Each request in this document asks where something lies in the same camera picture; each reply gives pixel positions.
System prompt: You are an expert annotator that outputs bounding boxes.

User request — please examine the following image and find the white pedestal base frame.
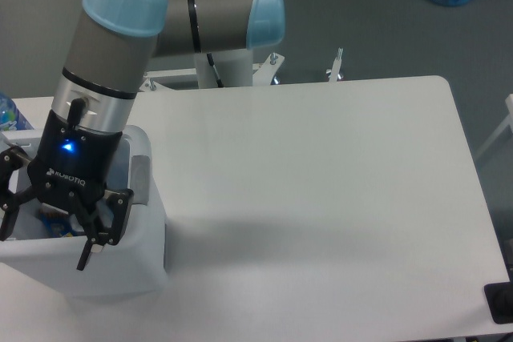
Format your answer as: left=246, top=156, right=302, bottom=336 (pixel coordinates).
left=138, top=47, right=345, bottom=93

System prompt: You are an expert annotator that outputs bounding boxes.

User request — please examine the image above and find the white trash can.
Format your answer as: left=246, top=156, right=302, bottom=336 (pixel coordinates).
left=1, top=125, right=168, bottom=296

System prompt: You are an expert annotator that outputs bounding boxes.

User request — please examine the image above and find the white frame at right edge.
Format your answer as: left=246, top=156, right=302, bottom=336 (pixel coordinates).
left=474, top=94, right=512, bottom=167

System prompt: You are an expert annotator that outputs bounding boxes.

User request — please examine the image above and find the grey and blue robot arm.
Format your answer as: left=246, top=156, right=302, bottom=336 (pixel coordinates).
left=1, top=0, right=285, bottom=270

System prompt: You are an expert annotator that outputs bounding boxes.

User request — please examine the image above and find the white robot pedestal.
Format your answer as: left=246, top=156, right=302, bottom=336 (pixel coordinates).
left=193, top=49, right=253, bottom=89

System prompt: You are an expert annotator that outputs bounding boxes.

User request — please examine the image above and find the black device at table edge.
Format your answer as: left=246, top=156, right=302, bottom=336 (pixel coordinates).
left=484, top=282, right=512, bottom=324

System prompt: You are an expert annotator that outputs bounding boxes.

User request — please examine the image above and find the black cable on pedestal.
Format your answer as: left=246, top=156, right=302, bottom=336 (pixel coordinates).
left=205, top=51, right=224, bottom=89

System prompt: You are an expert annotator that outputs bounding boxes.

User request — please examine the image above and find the blue labelled bottle at left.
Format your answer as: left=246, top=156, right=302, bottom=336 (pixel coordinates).
left=1, top=93, right=34, bottom=131

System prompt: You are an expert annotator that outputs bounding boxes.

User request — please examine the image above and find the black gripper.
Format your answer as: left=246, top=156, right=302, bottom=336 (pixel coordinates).
left=1, top=111, right=134, bottom=271

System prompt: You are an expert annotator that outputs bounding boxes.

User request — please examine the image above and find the blue snack wrapper in bin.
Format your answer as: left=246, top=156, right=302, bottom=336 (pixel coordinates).
left=38, top=207, right=83, bottom=238

